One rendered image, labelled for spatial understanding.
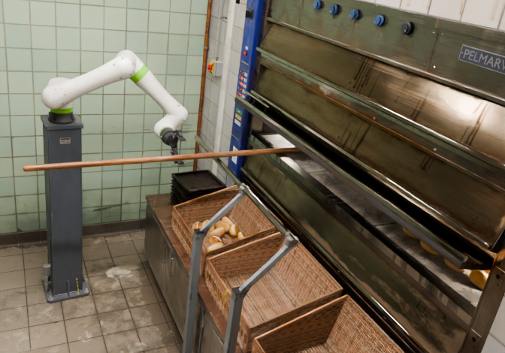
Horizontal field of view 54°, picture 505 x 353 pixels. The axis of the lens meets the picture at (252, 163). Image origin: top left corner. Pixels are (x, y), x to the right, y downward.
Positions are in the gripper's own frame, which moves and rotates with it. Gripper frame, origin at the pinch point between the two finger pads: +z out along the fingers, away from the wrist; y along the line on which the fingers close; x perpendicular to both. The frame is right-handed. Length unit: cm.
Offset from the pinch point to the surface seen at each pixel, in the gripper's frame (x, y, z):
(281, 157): -56, 2, 12
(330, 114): -56, -37, 50
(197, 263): 4, 42, 44
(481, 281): -69, -1, 142
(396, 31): -55, -82, 82
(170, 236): -2, 62, -12
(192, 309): 4, 71, 44
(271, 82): -56, -36, -11
